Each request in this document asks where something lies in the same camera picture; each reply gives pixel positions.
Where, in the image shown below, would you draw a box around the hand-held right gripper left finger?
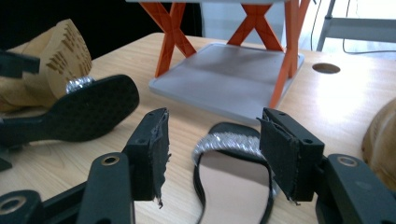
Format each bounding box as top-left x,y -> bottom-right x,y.
122,106 -> 172,209

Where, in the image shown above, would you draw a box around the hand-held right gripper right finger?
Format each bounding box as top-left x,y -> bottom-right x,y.
256,106 -> 326,205

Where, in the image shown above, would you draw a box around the tan suede boot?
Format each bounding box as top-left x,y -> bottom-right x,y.
0,18 -> 93,114
361,98 -> 396,192

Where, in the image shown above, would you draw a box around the grey shoe rack orange legs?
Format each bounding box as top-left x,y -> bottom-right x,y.
125,0 -> 312,125

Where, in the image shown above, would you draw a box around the black floor cables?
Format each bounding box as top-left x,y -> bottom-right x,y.
342,36 -> 396,56

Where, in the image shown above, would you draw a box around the grey metal desk frame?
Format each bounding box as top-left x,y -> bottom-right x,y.
316,0 -> 396,52

